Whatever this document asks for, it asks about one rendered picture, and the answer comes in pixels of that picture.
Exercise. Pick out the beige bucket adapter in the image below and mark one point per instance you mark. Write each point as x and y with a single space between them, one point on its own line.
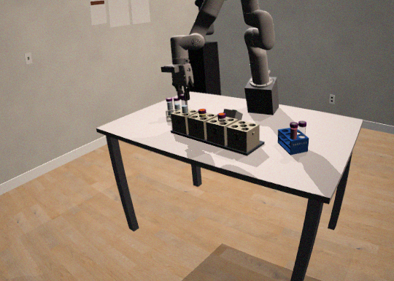
197 125
179 120
243 138
216 131

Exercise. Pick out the blue tube rack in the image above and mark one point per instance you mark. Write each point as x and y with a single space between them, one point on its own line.
292 146

